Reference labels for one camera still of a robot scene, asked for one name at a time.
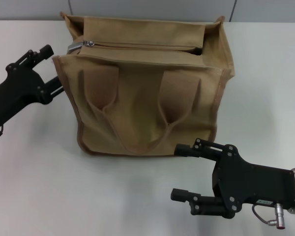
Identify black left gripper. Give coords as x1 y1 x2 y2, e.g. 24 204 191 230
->
0 44 64 128

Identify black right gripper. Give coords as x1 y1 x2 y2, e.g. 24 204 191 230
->
171 138 295 219

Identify silver metal zipper pull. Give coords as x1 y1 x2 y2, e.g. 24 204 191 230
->
66 40 95 54

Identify khaki canvas food bag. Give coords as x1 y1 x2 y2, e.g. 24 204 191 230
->
51 11 236 156

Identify right gripper cable with plug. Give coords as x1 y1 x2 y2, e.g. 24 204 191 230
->
252 203 284 220

